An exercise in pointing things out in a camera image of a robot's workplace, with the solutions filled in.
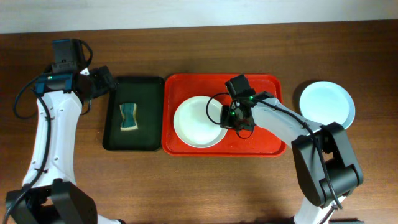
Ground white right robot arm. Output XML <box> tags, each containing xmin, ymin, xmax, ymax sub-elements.
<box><xmin>220</xmin><ymin>91</ymin><xmax>364</xmax><ymax>223</ymax></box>

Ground black plastic tray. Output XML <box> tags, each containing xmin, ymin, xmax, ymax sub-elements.
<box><xmin>103</xmin><ymin>77</ymin><xmax>165</xmax><ymax>151</ymax></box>

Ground light blue plate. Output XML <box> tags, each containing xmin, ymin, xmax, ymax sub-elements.
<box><xmin>299</xmin><ymin>81</ymin><xmax>356</xmax><ymax>129</ymax></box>

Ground white plate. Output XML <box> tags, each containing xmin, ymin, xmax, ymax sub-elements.
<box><xmin>173</xmin><ymin>96</ymin><xmax>228</xmax><ymax>149</ymax></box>

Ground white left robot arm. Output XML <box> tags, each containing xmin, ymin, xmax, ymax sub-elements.
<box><xmin>3</xmin><ymin>66</ymin><xmax>122</xmax><ymax>223</ymax></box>

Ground green yellow sponge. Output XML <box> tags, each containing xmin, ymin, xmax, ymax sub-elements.
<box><xmin>119</xmin><ymin>103</ymin><xmax>138</xmax><ymax>131</ymax></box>

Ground red plastic tray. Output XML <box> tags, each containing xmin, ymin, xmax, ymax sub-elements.
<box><xmin>161</xmin><ymin>73</ymin><xmax>286</xmax><ymax>157</ymax></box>

